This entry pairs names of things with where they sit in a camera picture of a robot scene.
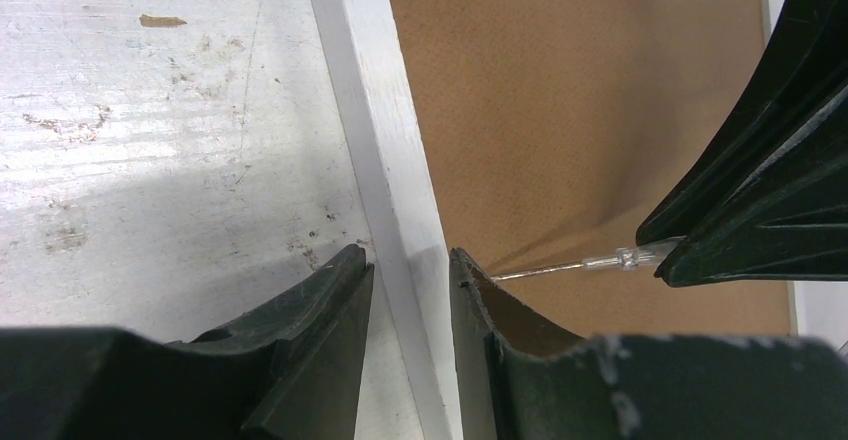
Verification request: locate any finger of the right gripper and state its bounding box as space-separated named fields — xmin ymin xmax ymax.
xmin=635 ymin=0 xmax=847 ymax=287

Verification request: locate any white picture frame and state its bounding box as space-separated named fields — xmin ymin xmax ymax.
xmin=311 ymin=0 xmax=780 ymax=439

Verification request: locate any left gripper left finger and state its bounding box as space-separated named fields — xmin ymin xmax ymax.
xmin=1 ymin=245 xmax=374 ymax=439

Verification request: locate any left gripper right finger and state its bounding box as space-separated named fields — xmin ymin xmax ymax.
xmin=449 ymin=249 xmax=847 ymax=439

